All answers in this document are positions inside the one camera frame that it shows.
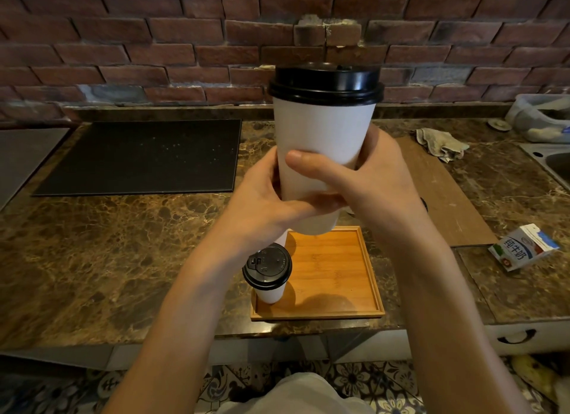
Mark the square wooden tray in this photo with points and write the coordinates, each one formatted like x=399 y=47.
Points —
x=334 y=271

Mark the clear plastic container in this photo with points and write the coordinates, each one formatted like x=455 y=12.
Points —
x=541 y=119

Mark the steel sink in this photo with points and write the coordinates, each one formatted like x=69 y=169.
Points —
x=554 y=162

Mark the person's right forearm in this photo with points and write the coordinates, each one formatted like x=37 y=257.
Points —
x=454 y=333

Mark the crumpled beige rag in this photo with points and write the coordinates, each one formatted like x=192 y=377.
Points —
x=441 y=144

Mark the counter lidded cup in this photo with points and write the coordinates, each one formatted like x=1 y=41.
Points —
x=351 y=211

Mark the person's left forearm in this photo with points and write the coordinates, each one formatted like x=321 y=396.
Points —
x=173 y=338

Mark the grey metal panel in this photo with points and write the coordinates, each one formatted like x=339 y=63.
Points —
x=24 y=162

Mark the white blue milk carton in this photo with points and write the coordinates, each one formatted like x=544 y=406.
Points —
x=518 y=251

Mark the yellow slipper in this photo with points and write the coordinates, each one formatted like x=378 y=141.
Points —
x=532 y=373

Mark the person's left hand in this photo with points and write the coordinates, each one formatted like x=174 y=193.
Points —
x=254 y=213

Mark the white paper cup black lid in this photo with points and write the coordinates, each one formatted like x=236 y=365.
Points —
x=267 y=266
x=281 y=239
x=323 y=128

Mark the person's right hand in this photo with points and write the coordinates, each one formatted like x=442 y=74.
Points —
x=383 y=191

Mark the brown flat board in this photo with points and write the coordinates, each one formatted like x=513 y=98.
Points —
x=450 y=200

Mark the white plastic bag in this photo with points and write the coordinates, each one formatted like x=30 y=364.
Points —
x=563 y=393

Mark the person's light grey clothing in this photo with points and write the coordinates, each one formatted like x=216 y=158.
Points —
x=298 y=398

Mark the black rubber mat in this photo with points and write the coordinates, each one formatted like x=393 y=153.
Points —
x=138 y=157

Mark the white drawer front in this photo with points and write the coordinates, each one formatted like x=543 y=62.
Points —
x=554 y=335

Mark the small round pale sink plug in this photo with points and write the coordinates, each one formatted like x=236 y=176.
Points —
x=499 y=125

